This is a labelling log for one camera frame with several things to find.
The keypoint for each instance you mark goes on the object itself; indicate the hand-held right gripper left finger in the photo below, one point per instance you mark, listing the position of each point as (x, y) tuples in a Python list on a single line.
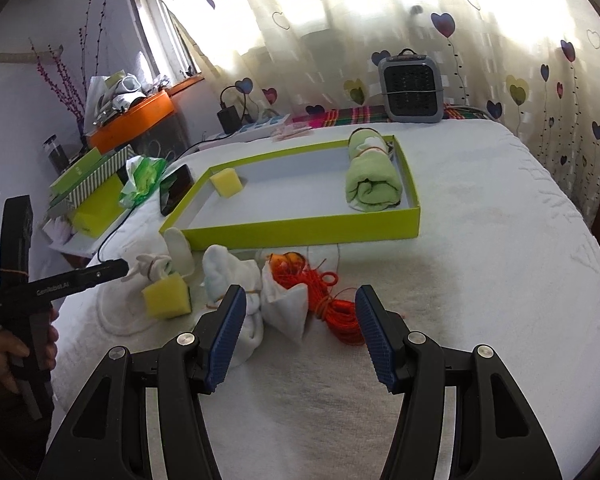
[(227, 335)]

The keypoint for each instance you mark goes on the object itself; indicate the pink hair clip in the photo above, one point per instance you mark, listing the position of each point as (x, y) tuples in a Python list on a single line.
[(290, 132)]

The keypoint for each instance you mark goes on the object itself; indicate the window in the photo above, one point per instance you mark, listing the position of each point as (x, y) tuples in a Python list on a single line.
[(150, 25)]

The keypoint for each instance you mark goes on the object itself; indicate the clear plastic bag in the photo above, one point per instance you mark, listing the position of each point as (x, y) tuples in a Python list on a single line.
[(177, 250)]

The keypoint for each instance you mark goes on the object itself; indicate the green striped box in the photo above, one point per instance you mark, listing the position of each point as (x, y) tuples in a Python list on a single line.
[(87, 172)]

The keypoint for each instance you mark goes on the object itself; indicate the white textured bed blanket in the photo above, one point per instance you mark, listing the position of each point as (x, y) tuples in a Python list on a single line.
[(480, 285)]

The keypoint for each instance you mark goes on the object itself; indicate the lime green carton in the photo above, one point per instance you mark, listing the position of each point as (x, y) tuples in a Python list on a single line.
[(97, 212)]

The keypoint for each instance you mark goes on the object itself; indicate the yellow sponge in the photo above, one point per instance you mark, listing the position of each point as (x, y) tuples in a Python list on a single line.
[(162, 297), (226, 184)]

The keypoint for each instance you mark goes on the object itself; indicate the rolled green towel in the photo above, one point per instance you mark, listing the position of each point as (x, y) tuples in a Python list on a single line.
[(372, 180)]

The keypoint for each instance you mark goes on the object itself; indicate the dark jar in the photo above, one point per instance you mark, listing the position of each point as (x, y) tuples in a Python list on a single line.
[(57, 157)]

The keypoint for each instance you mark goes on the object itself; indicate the white tissue paper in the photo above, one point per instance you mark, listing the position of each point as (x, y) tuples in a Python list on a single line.
[(65, 232)]

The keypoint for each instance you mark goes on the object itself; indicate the orange box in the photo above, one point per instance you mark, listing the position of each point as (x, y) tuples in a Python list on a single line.
[(135, 120)]

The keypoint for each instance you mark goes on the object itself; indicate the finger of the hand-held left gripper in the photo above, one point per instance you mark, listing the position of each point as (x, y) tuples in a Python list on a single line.
[(105, 270)]

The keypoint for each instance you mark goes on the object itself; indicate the black smartphone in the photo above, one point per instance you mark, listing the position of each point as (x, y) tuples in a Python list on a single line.
[(176, 190)]

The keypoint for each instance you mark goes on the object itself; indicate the dark glass tank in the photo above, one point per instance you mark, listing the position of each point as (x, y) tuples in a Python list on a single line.
[(165, 135)]

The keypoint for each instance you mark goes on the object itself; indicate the white blue power strip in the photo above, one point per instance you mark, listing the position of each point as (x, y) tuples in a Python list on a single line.
[(260, 127)]

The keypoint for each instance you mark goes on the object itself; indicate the lime green box tray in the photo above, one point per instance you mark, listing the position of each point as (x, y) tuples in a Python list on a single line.
[(300, 232)]

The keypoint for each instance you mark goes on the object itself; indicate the white sachet pouch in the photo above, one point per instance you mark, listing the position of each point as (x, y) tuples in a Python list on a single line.
[(285, 310)]

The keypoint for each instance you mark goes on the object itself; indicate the heart print curtain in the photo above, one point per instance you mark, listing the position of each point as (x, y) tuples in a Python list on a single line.
[(330, 10)]

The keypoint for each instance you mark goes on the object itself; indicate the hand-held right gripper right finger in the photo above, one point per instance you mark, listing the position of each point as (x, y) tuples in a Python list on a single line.
[(375, 340)]

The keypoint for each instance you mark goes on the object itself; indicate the person's left hand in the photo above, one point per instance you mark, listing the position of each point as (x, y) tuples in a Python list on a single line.
[(0, 355)]

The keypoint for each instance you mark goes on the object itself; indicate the grey fan heater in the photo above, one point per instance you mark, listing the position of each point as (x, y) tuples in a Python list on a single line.
[(410, 87)]

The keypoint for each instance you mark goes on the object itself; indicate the black charger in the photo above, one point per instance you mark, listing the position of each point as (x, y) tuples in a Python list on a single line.
[(226, 119)]

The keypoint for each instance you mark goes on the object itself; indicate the person's left forearm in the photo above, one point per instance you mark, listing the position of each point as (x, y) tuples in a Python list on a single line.
[(5, 425)]

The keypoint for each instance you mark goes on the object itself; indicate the pink decorative branches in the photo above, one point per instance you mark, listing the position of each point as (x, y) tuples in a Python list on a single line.
[(78, 112)]

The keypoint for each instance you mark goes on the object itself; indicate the pile of white packaging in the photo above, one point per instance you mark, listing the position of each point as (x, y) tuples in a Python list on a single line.
[(125, 92)]

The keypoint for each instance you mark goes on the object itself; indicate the large white sock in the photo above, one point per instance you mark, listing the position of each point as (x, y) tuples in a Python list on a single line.
[(230, 270)]

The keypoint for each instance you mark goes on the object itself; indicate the green white plastic bag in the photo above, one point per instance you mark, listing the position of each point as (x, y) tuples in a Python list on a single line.
[(142, 177)]

